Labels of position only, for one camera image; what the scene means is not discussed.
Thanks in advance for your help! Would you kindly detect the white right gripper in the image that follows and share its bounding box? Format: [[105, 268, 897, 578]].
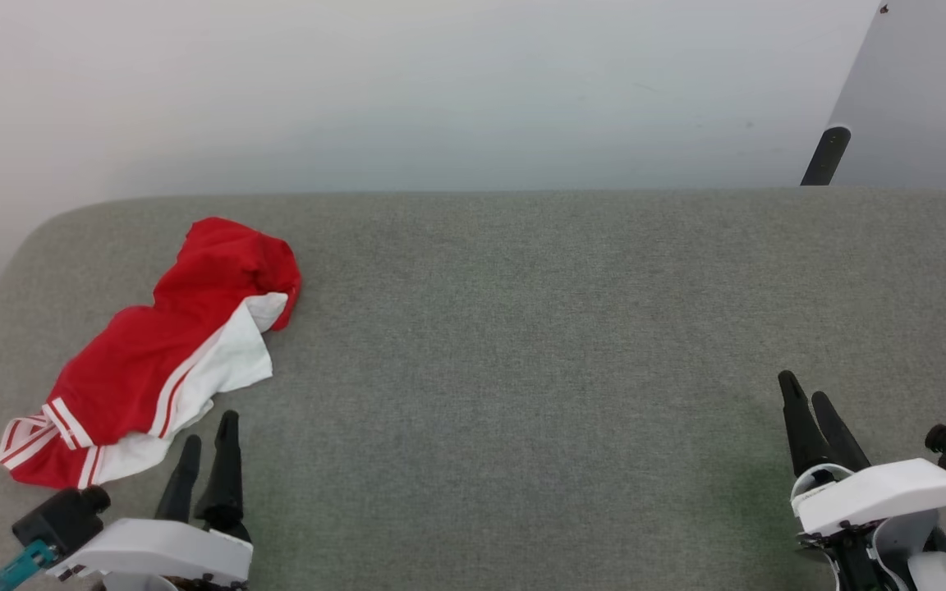
[[778, 370, 946, 591]]

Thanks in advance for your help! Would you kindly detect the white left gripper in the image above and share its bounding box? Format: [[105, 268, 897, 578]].
[[46, 410, 255, 591]]

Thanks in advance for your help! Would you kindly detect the red white basketball jersey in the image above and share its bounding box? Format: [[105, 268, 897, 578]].
[[0, 217, 303, 490]]

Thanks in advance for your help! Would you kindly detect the grey partition panel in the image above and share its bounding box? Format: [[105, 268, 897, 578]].
[[826, 0, 946, 203]]

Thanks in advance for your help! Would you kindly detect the teal cable connector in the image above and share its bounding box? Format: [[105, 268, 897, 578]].
[[0, 540, 57, 591]]

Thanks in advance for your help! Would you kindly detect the black slanted post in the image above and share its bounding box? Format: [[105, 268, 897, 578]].
[[800, 125, 852, 187]]

